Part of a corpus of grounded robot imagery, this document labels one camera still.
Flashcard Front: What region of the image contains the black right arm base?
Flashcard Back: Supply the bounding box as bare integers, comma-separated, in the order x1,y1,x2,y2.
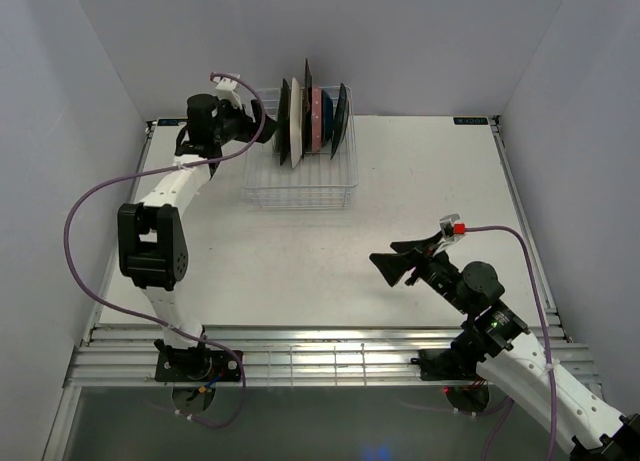
410,348,479,381

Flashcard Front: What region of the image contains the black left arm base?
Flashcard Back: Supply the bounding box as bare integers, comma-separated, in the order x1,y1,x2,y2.
154,347,243,383

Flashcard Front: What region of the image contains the aluminium rail frame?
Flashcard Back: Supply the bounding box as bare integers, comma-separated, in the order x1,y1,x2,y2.
66,325,459,388

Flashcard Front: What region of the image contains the mint green round plate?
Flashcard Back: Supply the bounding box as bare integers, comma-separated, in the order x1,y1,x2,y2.
273,100,285,153

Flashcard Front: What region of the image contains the pink polka dot plate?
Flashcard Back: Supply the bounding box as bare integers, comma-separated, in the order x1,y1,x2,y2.
311,86,323,153

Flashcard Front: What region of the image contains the black floral square plate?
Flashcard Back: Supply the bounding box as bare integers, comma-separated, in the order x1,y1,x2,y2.
279,79,290,166

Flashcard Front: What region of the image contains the cream floral square plate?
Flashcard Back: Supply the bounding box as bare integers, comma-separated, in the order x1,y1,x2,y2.
302,59,313,157

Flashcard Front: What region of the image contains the white wire dish rack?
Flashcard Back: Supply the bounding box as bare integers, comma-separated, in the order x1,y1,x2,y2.
243,110,358,209

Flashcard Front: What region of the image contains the white rectangular plate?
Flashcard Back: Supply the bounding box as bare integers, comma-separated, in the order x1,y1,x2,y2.
289,77,302,168

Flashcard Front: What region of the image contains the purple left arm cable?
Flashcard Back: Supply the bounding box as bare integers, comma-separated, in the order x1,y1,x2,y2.
63,70,266,428

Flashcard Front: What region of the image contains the teal leaf-shaped plate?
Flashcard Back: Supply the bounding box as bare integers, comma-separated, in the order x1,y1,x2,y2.
330,83,350,158

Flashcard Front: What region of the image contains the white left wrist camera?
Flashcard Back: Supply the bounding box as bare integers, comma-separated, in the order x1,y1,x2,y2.
210,73,243,109

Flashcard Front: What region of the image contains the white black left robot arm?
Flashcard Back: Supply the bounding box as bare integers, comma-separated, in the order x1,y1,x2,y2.
117,94,277,381

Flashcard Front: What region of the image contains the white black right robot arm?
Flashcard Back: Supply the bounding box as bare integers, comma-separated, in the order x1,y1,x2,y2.
369,224,639,460

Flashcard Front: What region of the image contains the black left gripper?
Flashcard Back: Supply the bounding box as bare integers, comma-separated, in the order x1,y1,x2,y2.
211,97,278,147

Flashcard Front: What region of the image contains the dark blue leaf plate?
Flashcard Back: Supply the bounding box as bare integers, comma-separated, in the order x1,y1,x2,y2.
321,90,334,146

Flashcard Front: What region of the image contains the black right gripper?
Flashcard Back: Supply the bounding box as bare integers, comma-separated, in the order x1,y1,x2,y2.
368,231,471,314

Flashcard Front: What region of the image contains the black logo label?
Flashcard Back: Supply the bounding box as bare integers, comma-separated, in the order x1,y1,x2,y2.
453,116,489,126
157,119,183,126

